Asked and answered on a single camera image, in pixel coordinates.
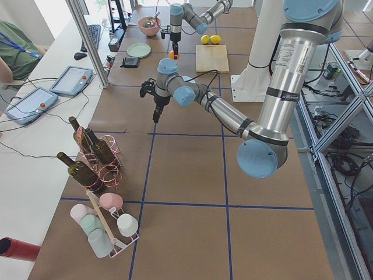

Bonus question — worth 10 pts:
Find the dark wine bottle middle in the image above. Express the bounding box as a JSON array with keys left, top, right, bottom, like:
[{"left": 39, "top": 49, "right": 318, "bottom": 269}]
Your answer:
[{"left": 85, "top": 128, "right": 120, "bottom": 170}]

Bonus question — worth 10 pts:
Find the bamboo cutting board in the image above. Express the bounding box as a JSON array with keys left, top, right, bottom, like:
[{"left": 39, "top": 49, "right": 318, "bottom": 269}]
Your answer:
[{"left": 196, "top": 45, "right": 230, "bottom": 74}]

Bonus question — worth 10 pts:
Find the white cup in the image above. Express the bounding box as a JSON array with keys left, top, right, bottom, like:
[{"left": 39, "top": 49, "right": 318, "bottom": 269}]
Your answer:
[{"left": 117, "top": 213, "right": 139, "bottom": 237}]

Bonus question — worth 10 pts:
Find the dark grey folded cloth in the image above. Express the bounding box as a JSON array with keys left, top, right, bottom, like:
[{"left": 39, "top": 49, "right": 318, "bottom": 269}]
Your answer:
[{"left": 120, "top": 57, "right": 140, "bottom": 68}]

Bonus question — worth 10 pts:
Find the dark wine bottle lower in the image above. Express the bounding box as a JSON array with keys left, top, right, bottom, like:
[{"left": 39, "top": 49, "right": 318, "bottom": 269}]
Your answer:
[{"left": 57, "top": 152, "right": 106, "bottom": 194}]

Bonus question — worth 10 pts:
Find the teach pendant far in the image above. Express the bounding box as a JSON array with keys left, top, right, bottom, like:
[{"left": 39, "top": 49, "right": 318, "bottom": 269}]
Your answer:
[{"left": 50, "top": 65, "right": 93, "bottom": 96}]

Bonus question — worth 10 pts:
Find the mint green cup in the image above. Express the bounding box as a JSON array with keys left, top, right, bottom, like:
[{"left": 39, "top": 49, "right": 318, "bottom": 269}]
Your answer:
[{"left": 79, "top": 214, "right": 104, "bottom": 236}]

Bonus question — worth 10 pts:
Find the pink bowl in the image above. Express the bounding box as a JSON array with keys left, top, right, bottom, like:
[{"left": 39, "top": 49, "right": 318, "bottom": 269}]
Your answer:
[{"left": 138, "top": 16, "right": 161, "bottom": 37}]

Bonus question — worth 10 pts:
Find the pale pink cup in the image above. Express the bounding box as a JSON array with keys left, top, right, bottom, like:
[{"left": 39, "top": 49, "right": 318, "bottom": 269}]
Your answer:
[{"left": 70, "top": 204, "right": 96, "bottom": 225}]

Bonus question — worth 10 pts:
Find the copper wire bottle rack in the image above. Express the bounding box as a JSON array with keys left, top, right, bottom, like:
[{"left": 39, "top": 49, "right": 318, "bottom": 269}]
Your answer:
[{"left": 74, "top": 126, "right": 123, "bottom": 189}]

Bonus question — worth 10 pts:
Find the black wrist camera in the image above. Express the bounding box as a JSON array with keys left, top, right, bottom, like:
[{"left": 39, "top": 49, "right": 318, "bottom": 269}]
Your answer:
[{"left": 139, "top": 78, "right": 156, "bottom": 98}]

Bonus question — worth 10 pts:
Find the grey translucent cup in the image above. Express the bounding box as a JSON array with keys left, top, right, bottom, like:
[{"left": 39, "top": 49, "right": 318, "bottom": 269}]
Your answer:
[{"left": 87, "top": 229, "right": 114, "bottom": 258}]

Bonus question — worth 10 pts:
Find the yellow lemon outer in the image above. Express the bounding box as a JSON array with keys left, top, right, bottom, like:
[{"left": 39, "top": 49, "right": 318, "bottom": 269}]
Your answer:
[{"left": 200, "top": 34, "right": 210, "bottom": 45}]

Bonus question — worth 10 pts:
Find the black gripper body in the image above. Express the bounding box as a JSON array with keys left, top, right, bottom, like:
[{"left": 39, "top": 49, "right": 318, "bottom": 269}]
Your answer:
[
  {"left": 153, "top": 93, "right": 170, "bottom": 110},
  {"left": 160, "top": 25, "right": 182, "bottom": 43}
]

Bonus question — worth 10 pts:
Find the white wire cup rack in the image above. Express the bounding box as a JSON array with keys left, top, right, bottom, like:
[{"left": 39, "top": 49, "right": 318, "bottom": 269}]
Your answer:
[{"left": 86, "top": 189, "right": 140, "bottom": 258}]

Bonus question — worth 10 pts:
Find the wooden rack handle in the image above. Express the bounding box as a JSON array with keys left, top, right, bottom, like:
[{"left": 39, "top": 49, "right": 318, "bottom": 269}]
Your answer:
[{"left": 86, "top": 191, "right": 117, "bottom": 245}]

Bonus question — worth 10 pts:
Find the dark wine bottle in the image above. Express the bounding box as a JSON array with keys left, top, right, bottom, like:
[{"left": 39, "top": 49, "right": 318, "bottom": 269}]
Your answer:
[
  {"left": 85, "top": 128, "right": 120, "bottom": 170},
  {"left": 69, "top": 116, "right": 92, "bottom": 154},
  {"left": 57, "top": 152, "right": 106, "bottom": 194}
]

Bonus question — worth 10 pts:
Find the yellow lemon near board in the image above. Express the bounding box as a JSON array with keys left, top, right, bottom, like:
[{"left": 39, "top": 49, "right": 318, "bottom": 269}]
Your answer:
[{"left": 210, "top": 34, "right": 221, "bottom": 44}]

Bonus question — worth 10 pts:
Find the teach pendant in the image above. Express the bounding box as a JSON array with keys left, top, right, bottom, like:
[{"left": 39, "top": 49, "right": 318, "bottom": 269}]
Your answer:
[
  {"left": 5, "top": 87, "right": 58, "bottom": 125},
  {"left": 50, "top": 65, "right": 93, "bottom": 96}
]

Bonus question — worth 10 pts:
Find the dark wine bottle upper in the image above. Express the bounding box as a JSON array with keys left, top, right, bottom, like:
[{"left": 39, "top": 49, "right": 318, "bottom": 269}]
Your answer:
[{"left": 69, "top": 116, "right": 92, "bottom": 154}]

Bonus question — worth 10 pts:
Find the black computer mouse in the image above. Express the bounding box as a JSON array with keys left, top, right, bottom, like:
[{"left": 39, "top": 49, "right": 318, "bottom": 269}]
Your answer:
[{"left": 73, "top": 52, "right": 87, "bottom": 61}]

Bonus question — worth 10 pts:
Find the light green plate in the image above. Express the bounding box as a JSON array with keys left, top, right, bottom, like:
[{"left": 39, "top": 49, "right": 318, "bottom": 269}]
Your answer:
[{"left": 127, "top": 43, "right": 152, "bottom": 58}]

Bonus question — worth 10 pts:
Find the orange mandarin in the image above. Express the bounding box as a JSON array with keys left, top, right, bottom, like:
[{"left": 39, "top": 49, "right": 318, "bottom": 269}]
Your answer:
[{"left": 168, "top": 51, "right": 180, "bottom": 60}]

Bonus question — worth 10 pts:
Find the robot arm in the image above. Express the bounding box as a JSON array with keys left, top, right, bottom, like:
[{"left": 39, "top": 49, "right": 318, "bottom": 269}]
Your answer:
[
  {"left": 161, "top": 0, "right": 233, "bottom": 60},
  {"left": 140, "top": 1, "right": 343, "bottom": 179}
]

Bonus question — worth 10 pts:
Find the teach pendant near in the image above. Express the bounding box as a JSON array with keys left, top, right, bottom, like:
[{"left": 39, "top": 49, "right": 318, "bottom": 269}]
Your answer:
[{"left": 5, "top": 87, "right": 58, "bottom": 125}]

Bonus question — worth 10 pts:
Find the red cylinder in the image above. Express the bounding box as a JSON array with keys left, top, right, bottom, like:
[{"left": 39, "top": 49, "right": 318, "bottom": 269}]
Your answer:
[{"left": 1, "top": 237, "right": 41, "bottom": 262}]

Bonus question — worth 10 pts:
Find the metal ice scoop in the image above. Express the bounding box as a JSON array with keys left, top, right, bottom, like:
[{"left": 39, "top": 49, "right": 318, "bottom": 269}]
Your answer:
[{"left": 142, "top": 12, "right": 160, "bottom": 28}]

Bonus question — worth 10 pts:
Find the aluminium frame post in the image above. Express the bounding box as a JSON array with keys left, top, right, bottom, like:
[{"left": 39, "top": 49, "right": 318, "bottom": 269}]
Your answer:
[{"left": 65, "top": 0, "right": 110, "bottom": 89}]

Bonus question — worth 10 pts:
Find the black keyboard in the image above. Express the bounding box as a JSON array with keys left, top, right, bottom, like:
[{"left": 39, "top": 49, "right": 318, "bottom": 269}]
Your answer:
[{"left": 87, "top": 24, "right": 101, "bottom": 49}]

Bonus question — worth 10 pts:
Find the white central pillar base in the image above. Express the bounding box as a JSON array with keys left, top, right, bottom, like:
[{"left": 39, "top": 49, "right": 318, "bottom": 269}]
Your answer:
[{"left": 231, "top": 0, "right": 285, "bottom": 102}]

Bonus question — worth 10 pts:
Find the person in green shirt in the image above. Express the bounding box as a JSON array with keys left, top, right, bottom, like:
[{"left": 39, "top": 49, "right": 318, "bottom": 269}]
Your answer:
[{"left": 1, "top": 20, "right": 46, "bottom": 83}]

